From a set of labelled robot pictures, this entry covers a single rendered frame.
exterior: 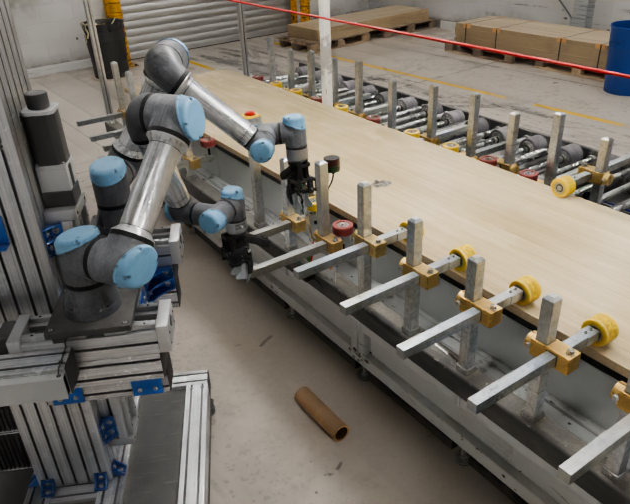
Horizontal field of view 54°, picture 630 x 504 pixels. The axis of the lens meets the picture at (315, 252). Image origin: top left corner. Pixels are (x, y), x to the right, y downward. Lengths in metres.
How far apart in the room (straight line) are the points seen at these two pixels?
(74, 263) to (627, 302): 1.57
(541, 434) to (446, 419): 0.82
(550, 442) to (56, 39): 8.91
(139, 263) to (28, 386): 0.44
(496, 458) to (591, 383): 0.65
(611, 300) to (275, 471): 1.43
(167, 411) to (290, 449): 0.53
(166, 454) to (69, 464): 0.34
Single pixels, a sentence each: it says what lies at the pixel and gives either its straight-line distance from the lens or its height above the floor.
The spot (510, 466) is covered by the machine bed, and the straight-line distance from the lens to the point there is 2.50.
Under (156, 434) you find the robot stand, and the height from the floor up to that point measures 0.21.
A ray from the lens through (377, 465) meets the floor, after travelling 2.66.
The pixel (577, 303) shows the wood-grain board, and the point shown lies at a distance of 2.04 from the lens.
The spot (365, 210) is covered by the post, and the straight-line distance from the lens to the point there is 2.11.
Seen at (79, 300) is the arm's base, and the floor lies 1.10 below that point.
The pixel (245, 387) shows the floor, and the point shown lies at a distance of 3.03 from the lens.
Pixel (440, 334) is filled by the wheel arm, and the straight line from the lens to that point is 1.73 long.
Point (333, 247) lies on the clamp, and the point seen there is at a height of 0.86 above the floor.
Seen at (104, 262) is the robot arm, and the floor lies 1.23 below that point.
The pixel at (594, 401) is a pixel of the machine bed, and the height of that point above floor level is 0.69.
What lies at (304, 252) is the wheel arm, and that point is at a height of 0.86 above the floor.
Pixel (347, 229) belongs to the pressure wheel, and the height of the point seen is 0.90.
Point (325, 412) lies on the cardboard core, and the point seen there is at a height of 0.08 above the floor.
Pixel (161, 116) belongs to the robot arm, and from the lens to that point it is 1.72.
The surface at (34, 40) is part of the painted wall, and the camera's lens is 9.80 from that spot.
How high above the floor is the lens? 1.99
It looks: 29 degrees down
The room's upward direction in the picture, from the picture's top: 3 degrees counter-clockwise
